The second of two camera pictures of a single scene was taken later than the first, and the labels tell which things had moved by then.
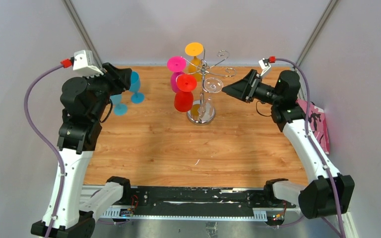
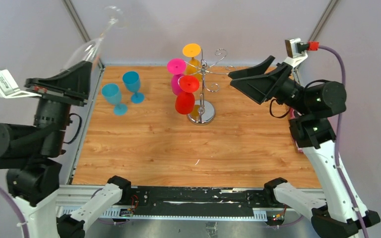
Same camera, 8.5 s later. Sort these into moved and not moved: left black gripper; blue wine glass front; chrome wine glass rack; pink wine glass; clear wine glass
Moved: left black gripper; clear wine glass
Not moved: blue wine glass front; chrome wine glass rack; pink wine glass
